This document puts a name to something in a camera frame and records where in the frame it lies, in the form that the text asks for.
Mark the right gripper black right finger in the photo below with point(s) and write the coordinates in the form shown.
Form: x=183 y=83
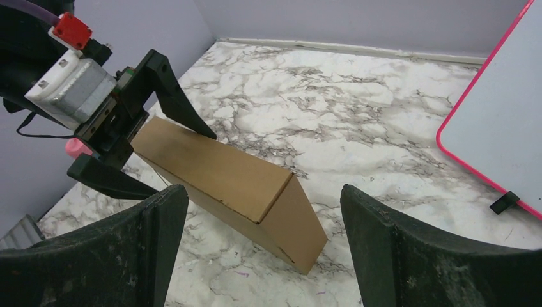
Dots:
x=402 y=261

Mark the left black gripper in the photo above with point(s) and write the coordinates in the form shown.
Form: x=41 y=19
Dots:
x=34 y=35

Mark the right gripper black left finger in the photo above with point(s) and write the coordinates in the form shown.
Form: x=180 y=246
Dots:
x=126 y=259

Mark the brown cardboard box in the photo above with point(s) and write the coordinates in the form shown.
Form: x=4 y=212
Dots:
x=264 y=202

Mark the pink capped small bottle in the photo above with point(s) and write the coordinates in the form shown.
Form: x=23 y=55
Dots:
x=74 y=148

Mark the pink framed whiteboard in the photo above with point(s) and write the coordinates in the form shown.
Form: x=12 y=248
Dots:
x=494 y=130

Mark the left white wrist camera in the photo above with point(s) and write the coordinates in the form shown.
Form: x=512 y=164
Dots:
x=72 y=89

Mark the aluminium frame rail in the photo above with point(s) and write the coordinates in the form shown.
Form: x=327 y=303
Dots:
x=23 y=235

